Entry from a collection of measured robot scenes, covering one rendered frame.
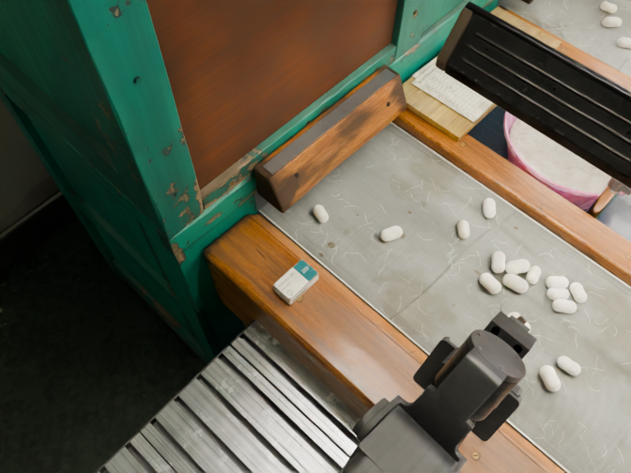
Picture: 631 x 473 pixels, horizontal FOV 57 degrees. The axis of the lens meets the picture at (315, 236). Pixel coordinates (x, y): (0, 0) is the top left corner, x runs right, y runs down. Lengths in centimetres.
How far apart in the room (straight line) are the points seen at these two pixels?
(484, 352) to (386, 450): 12
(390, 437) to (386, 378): 31
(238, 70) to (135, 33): 19
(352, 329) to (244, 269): 18
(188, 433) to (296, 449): 16
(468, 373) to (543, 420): 37
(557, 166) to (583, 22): 39
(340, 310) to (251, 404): 20
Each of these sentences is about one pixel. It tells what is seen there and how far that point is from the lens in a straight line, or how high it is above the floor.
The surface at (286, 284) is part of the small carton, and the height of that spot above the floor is 79.
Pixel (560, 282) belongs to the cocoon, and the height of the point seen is 76.
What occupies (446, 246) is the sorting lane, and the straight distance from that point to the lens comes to 94.
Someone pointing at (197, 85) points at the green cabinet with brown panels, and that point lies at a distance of 70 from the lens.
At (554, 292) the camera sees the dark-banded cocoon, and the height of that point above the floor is 76.
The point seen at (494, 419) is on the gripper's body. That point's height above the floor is 91.
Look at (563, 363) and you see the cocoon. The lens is 89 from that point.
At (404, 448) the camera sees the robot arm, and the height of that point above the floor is 105.
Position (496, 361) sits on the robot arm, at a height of 106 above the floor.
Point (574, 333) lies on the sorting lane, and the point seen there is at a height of 74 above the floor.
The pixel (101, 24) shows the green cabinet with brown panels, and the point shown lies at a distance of 57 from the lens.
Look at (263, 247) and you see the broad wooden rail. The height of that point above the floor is 76.
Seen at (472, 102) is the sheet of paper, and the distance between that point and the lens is 108.
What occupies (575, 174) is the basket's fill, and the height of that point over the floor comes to 73.
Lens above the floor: 154
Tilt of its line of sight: 60 degrees down
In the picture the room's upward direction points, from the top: 1 degrees clockwise
